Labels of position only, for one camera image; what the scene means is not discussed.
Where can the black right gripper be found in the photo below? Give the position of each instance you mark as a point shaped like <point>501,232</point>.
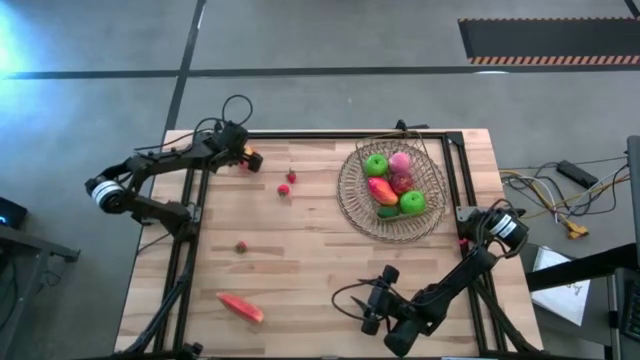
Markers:
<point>381,302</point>

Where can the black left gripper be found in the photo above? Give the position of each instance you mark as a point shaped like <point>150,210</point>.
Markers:
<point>232,140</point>

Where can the orange toy tomato green top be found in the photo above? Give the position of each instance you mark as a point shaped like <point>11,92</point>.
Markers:
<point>247,150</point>

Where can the dark green toy avocado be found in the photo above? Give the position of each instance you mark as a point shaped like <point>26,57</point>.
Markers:
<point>387,212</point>

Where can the red strawberry with leafy top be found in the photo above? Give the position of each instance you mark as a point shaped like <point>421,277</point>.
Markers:
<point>241,247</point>

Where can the green toy apple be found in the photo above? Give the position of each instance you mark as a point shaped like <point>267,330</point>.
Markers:
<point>376,165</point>
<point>413,202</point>

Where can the red yellow toy mango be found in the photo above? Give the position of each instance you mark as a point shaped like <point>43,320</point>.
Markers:
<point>382,191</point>

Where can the watermelon slice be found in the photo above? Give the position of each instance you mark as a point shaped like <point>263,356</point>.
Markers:
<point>240,307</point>

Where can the red toy apple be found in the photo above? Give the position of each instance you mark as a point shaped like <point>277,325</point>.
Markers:
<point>402,183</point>

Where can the pink toy peach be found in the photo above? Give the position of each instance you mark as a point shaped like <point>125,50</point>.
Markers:
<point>400,162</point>

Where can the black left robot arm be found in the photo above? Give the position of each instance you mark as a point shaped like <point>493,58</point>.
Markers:
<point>160,162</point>

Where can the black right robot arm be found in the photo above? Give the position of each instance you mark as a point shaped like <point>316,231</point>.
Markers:
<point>450,290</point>

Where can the small red toy strawberry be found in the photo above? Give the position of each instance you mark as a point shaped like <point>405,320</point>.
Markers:
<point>283,190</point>
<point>291,176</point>

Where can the white paper sheet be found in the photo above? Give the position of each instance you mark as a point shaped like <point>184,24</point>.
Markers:
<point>562,300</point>

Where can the black metal stand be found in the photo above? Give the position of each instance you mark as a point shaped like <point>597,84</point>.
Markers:
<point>30,245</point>

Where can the black desk bar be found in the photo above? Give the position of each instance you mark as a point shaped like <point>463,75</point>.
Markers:
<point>590,267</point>

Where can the black device with blue light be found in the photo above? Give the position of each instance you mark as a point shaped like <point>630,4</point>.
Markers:
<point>10,212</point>

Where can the black power brick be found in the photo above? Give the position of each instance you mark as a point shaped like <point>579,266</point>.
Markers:
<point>577,174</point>

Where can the dark keyboard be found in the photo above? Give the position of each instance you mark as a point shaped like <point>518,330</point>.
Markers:
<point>630,310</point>

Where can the grey monitor edge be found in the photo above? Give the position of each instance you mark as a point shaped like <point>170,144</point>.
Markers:
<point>634,200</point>

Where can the black mat with hazard stripes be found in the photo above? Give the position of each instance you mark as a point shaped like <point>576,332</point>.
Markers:
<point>550,40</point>

